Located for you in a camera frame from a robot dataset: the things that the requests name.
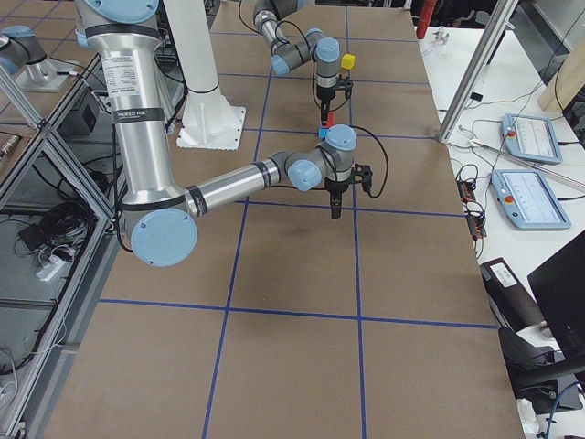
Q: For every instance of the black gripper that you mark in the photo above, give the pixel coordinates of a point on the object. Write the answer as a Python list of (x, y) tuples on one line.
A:
[(324, 93), (335, 187)]

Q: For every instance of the red wooden block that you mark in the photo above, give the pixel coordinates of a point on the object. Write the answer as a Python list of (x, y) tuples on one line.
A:
[(328, 121)]

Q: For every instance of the yellow wooden block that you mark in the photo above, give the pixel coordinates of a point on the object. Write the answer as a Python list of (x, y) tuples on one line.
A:
[(348, 61)]

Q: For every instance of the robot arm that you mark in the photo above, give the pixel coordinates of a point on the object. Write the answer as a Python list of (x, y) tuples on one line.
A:
[(173, 179), (297, 41)]

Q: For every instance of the red fire extinguisher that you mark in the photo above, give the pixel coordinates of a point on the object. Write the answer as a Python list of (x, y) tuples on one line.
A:
[(426, 14)]

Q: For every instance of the near teach pendant tablet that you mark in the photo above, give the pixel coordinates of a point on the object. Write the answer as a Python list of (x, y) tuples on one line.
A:
[(528, 201)]

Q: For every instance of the teach pendant tablet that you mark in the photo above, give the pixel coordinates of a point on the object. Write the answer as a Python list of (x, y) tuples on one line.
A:
[(531, 138), (528, 201)]

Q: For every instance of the far teach pendant tablet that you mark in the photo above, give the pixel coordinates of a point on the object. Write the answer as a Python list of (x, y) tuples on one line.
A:
[(531, 138)]

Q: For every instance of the black desktop box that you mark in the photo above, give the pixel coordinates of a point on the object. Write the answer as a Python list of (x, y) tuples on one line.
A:
[(509, 299)]

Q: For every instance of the black computer monitor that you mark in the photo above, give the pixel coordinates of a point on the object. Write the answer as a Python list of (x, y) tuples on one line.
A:
[(558, 286)]

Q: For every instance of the white power strip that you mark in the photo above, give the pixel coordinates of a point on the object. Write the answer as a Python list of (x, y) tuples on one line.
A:
[(50, 268)]

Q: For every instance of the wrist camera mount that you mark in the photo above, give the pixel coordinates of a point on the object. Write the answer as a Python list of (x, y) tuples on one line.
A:
[(362, 174), (345, 85)]

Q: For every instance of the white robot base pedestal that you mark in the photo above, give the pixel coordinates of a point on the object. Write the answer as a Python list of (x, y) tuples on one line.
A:
[(209, 121)]

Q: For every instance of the aluminium frame post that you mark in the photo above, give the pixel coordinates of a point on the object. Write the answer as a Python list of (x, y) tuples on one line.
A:
[(495, 28)]

